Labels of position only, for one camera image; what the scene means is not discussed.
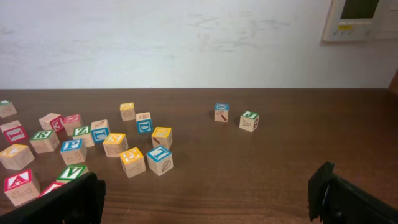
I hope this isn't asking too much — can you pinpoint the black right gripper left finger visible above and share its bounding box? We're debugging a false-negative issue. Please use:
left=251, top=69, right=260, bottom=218
left=1, top=172, right=106, bottom=224

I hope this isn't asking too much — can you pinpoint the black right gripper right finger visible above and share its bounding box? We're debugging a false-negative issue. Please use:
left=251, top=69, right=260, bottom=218
left=308, top=161, right=397, bottom=224

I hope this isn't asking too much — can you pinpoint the yellow E wooden block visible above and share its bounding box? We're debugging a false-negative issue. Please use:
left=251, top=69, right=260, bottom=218
left=119, top=147, right=146, bottom=178

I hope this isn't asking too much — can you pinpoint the yellow S wooden block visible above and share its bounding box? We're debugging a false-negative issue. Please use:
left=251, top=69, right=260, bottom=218
left=103, top=133, right=129, bottom=157

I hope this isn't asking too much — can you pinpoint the green R wooden block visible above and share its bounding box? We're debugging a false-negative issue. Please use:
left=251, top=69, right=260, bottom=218
left=30, top=129, right=60, bottom=154

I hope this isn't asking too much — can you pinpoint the red 9 wooden block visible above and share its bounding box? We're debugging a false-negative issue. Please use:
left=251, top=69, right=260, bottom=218
left=39, top=182, right=65, bottom=197

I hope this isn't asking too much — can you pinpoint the green V wooden block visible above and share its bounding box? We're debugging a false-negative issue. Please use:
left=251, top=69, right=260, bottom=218
left=56, top=165, right=89, bottom=183

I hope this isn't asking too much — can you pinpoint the blue P wooden block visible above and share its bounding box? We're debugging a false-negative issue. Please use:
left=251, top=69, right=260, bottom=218
left=60, top=139, right=87, bottom=165

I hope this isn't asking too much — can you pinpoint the red A wooden block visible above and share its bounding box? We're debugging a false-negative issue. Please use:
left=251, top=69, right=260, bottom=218
left=4, top=169, right=41, bottom=207

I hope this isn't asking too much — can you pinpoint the green Z wooden block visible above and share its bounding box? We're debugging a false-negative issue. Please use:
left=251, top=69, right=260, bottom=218
left=73, top=126, right=95, bottom=147

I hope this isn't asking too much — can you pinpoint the blue L wooden block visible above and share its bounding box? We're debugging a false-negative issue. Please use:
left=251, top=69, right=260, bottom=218
left=91, top=119, right=110, bottom=144

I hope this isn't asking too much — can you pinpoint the yellow top middle block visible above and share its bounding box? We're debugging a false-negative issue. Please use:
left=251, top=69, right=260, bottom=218
left=1, top=144, right=35, bottom=170

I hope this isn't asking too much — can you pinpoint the red circle top block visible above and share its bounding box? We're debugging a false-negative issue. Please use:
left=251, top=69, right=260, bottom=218
left=63, top=114, right=83, bottom=136

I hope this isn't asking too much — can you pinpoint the red E side block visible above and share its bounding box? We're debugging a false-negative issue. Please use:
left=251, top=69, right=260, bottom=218
left=39, top=113, right=65, bottom=133

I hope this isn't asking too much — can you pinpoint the blue I wooden block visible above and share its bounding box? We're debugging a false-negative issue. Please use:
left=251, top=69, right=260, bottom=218
left=146, top=146, right=174, bottom=176

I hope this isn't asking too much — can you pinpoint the red I side block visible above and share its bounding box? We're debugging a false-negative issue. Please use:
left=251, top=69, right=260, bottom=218
left=1, top=120, right=28, bottom=144

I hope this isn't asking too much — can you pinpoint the yellow top far block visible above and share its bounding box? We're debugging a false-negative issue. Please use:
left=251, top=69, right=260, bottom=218
left=119, top=102, right=136, bottom=121

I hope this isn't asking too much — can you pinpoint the blue D wooden block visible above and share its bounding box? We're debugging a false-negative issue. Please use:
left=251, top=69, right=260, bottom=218
left=136, top=112, right=154, bottom=134

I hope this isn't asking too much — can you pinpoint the yellow block with red mark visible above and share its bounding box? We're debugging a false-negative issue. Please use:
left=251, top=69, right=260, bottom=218
left=151, top=127, right=173, bottom=150

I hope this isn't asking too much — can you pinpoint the green J wooden block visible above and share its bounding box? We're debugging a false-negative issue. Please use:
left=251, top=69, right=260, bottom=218
left=239, top=111, right=259, bottom=132

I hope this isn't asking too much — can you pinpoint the green L wooden block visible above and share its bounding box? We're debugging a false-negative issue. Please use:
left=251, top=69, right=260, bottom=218
left=0, top=100, right=17, bottom=118

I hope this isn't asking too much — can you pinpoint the blue X wooden block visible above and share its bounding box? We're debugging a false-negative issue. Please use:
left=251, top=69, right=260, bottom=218
left=214, top=103, right=229, bottom=122

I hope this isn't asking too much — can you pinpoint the white wall control panel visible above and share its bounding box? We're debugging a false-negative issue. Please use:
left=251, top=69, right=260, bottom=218
left=322, top=0, right=397, bottom=42

